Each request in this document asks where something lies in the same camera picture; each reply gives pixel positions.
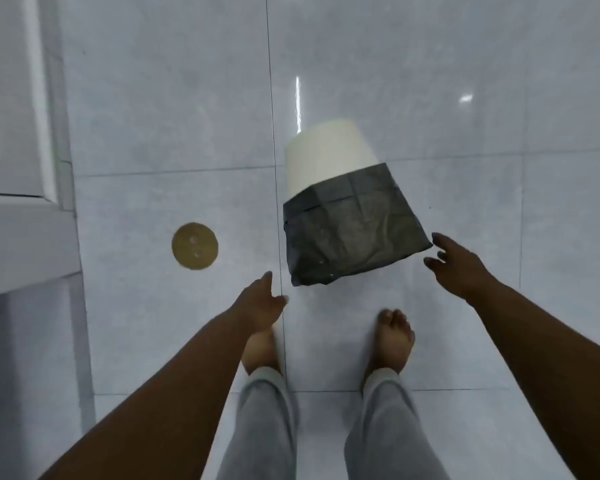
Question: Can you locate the white door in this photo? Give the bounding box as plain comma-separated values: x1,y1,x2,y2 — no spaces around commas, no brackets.
0,0,83,300

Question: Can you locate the grey left trouser leg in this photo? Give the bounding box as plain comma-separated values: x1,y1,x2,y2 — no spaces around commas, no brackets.
215,367,301,480

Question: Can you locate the round brass floor drain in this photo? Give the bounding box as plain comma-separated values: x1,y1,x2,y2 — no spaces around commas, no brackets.
171,223,219,271

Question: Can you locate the person's left hand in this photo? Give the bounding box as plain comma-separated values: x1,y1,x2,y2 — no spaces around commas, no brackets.
229,271,289,334

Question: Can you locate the person's left forearm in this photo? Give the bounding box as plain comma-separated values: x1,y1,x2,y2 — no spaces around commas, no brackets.
39,311,255,480

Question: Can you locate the person's right forearm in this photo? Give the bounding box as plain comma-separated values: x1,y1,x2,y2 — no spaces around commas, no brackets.
467,281,600,480

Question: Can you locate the person's foot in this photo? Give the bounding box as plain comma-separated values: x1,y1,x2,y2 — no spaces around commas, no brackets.
240,329,282,375
365,309,416,376

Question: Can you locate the person's left foot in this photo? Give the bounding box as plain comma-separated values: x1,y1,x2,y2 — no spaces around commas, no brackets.
240,329,282,375

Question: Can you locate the grey trouser leg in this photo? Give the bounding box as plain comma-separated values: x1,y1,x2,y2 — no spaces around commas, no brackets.
344,368,451,480
215,367,301,480

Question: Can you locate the grey right trouser leg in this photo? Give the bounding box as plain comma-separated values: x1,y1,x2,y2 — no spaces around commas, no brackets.
344,368,451,480

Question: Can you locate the person's right hand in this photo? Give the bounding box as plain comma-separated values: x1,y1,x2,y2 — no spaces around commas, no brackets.
423,233,497,301

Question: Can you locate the white trash bin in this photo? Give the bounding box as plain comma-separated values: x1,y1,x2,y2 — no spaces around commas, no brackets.
285,119,381,199

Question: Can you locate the person's right foot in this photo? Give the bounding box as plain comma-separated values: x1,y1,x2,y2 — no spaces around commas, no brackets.
365,309,416,376

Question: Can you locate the black trash bag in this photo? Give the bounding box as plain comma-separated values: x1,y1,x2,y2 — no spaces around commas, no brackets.
282,163,434,287

